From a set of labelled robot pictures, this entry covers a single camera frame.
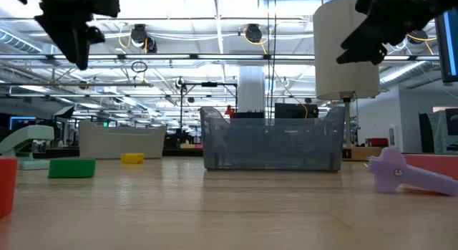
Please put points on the red tape roll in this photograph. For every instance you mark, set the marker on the red tape roll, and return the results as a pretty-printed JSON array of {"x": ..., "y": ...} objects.
[
  {"x": 7, "y": 185},
  {"x": 433, "y": 164}
]

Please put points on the black aluminium table frame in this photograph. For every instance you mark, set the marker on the black aluminium table frame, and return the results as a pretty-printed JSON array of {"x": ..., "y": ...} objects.
[{"x": 179, "y": 152}]

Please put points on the yellow mini stapler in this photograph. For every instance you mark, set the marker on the yellow mini stapler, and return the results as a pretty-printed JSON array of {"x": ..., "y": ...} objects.
[{"x": 132, "y": 158}]

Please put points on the black background stand frame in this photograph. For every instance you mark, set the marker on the black background stand frame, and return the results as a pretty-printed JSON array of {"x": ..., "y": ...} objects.
[{"x": 181, "y": 106}]

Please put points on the black background monitor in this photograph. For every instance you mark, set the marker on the black background monitor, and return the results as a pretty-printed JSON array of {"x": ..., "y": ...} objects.
[{"x": 295, "y": 111}]

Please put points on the smoky translucent plastic bin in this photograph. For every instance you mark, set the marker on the smoky translucent plastic bin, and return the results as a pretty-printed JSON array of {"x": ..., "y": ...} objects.
[{"x": 272, "y": 149}]

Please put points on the computer monitor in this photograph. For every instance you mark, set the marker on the computer monitor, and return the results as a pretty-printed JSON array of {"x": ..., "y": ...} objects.
[{"x": 447, "y": 46}]

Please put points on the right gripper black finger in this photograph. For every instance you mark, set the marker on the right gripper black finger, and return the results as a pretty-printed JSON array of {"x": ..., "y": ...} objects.
[
  {"x": 365, "y": 33},
  {"x": 372, "y": 51}
]

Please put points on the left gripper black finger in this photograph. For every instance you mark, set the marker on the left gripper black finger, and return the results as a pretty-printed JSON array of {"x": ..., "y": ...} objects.
[{"x": 71, "y": 38}]

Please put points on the lilac staple remover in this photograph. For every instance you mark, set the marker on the lilac staple remover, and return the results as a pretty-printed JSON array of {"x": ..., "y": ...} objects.
[{"x": 393, "y": 171}]

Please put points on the mint green stapler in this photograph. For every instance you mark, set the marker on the mint green stapler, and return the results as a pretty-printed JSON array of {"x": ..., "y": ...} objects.
[{"x": 25, "y": 135}]

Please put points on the light grey plastic bin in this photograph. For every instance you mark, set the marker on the light grey plastic bin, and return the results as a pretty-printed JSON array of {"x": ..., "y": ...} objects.
[{"x": 121, "y": 142}]

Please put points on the green mini stapler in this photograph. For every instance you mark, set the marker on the green mini stapler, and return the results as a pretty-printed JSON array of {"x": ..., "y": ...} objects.
[{"x": 71, "y": 168}]

